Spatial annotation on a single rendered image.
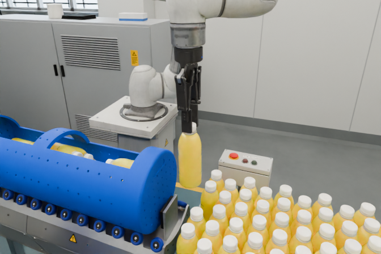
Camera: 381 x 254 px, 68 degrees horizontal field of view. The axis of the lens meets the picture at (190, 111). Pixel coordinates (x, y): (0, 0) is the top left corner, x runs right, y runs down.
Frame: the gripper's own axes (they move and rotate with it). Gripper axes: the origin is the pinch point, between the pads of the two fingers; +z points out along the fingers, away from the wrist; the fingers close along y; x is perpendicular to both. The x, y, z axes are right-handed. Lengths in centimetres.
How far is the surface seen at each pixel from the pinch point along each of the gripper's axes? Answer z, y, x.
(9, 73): 42, -142, -287
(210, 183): 28.8, -11.0, 2.5
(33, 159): 19, 11, -55
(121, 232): 41.2, 9.5, -22.2
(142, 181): 18.8, 8.6, -12.4
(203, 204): 35.7, -7.8, 1.2
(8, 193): 39, 11, -76
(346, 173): 136, -221, 77
